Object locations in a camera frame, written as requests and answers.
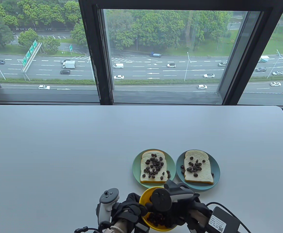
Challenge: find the dark cranberries group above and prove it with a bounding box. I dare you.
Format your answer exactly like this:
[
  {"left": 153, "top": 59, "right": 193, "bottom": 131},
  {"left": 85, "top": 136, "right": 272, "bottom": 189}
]
[
  {"left": 181, "top": 157, "right": 215, "bottom": 177},
  {"left": 143, "top": 153, "right": 171, "bottom": 181}
]

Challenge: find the person's left forearm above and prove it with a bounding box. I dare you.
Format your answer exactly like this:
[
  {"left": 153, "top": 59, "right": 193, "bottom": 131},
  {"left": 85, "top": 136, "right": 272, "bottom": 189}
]
[{"left": 112, "top": 217, "right": 130, "bottom": 233}]

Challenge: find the pile of dark cranberries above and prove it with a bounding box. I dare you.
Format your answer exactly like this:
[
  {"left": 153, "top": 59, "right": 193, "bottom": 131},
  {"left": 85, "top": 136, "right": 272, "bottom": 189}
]
[{"left": 146, "top": 212, "right": 167, "bottom": 227}]

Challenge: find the white toast slice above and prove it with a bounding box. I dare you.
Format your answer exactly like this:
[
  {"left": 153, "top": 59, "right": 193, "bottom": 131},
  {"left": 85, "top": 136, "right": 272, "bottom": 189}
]
[
  {"left": 140, "top": 150, "right": 169, "bottom": 183},
  {"left": 184, "top": 150, "right": 214, "bottom": 184}
]

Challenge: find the light green plate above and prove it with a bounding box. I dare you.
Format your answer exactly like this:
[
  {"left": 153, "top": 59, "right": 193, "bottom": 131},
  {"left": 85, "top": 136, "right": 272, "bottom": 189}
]
[{"left": 132, "top": 149, "right": 176, "bottom": 189}]

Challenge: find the yellow bowl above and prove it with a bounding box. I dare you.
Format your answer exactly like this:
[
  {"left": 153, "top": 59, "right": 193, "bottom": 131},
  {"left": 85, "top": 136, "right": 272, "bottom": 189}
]
[{"left": 139, "top": 186, "right": 178, "bottom": 231}]

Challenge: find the blue plate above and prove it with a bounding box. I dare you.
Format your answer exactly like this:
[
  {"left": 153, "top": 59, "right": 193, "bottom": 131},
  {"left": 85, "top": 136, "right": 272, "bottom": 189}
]
[{"left": 176, "top": 150, "right": 221, "bottom": 192}]

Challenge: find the dark window frame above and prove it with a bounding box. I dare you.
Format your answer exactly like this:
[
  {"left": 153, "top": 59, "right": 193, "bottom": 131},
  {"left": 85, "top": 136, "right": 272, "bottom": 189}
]
[{"left": 0, "top": 0, "right": 283, "bottom": 106}]

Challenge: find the black cable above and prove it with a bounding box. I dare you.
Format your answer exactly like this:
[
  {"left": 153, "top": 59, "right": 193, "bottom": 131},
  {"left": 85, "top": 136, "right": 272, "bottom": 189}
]
[
  {"left": 74, "top": 226, "right": 101, "bottom": 233},
  {"left": 206, "top": 201, "right": 252, "bottom": 233}
]

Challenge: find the person's right hand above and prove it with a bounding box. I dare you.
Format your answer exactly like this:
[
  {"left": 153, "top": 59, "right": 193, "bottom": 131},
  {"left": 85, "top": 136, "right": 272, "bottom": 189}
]
[{"left": 145, "top": 180, "right": 212, "bottom": 233}]

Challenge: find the black box with white label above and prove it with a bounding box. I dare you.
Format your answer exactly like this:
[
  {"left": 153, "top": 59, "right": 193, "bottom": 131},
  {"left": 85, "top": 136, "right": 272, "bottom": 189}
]
[{"left": 206, "top": 206, "right": 240, "bottom": 233}]

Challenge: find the grey handheld controller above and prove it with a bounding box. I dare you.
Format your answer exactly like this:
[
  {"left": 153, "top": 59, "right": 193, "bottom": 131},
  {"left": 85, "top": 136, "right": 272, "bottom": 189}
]
[
  {"left": 151, "top": 180, "right": 195, "bottom": 218},
  {"left": 96, "top": 188, "right": 120, "bottom": 225}
]

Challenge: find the person's left hand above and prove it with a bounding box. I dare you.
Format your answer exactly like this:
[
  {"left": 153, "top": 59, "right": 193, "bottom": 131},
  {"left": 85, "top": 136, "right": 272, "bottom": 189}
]
[{"left": 111, "top": 193, "right": 148, "bottom": 226}]

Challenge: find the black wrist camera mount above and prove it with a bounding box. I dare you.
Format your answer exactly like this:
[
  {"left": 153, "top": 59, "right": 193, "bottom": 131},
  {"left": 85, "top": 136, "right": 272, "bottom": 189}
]
[{"left": 135, "top": 223, "right": 150, "bottom": 233}]

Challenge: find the person's right forearm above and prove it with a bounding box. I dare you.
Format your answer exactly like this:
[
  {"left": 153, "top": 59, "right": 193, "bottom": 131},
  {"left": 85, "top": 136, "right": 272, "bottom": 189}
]
[{"left": 189, "top": 210, "right": 211, "bottom": 228}]

